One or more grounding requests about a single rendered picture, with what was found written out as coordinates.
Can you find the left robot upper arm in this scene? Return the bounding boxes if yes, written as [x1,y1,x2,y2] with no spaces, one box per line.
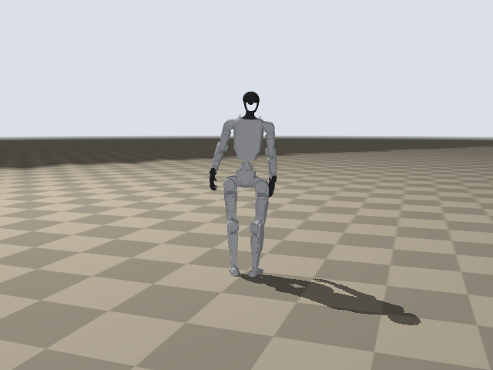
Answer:
[218,119,235,152]

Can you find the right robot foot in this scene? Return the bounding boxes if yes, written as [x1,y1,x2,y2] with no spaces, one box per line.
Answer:
[248,268,264,277]

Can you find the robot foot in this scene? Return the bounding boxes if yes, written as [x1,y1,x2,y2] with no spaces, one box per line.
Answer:
[229,265,239,276]
[248,268,264,277]

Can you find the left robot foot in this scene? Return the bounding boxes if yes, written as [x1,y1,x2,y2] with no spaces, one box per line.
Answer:
[229,265,239,276]

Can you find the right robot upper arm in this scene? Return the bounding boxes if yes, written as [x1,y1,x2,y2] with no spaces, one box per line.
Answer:
[262,121,275,157]

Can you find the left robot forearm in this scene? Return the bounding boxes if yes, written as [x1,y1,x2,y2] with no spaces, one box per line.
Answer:
[210,142,223,172]

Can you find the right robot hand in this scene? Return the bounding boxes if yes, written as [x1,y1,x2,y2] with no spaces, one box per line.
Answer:
[268,175,277,197]

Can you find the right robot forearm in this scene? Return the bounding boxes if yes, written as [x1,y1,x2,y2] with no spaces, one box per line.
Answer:
[267,148,277,180]

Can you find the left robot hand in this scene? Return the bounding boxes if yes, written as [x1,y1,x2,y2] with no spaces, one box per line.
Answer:
[210,168,217,190]

